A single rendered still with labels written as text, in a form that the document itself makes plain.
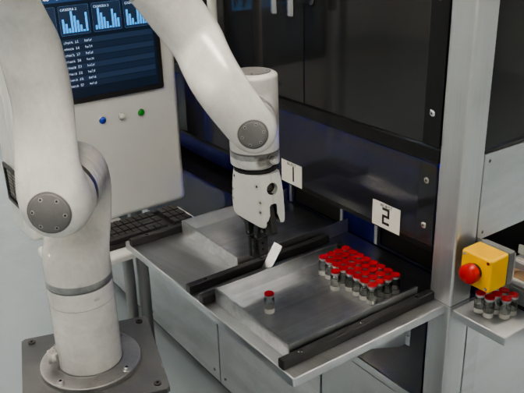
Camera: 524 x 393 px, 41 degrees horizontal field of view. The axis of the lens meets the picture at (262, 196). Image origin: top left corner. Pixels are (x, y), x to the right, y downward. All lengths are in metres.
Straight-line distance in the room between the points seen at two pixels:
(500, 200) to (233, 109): 0.68
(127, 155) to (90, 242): 0.84
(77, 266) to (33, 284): 2.30
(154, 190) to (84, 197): 1.02
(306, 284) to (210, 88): 0.65
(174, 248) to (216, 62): 0.79
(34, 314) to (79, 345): 1.98
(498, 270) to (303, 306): 0.40
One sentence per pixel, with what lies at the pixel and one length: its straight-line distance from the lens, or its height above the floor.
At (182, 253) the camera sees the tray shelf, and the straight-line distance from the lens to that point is 1.74.
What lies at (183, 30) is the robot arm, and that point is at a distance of 1.10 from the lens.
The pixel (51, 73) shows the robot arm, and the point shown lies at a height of 1.43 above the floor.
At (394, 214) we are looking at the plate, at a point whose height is 1.03.
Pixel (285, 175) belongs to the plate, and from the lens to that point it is 1.83.
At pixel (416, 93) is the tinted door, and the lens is 1.45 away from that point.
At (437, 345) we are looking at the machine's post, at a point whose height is 0.77.
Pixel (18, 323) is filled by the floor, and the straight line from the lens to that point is 3.28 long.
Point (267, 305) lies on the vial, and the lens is 1.46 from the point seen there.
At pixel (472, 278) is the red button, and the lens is 1.41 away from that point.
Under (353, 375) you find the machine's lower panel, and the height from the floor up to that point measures 0.54.
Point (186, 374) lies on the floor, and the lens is 2.79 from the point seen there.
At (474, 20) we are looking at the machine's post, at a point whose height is 1.47.
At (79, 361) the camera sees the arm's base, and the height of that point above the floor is 0.91.
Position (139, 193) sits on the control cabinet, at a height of 0.86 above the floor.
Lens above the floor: 1.68
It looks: 23 degrees down
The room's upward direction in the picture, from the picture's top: 2 degrees counter-clockwise
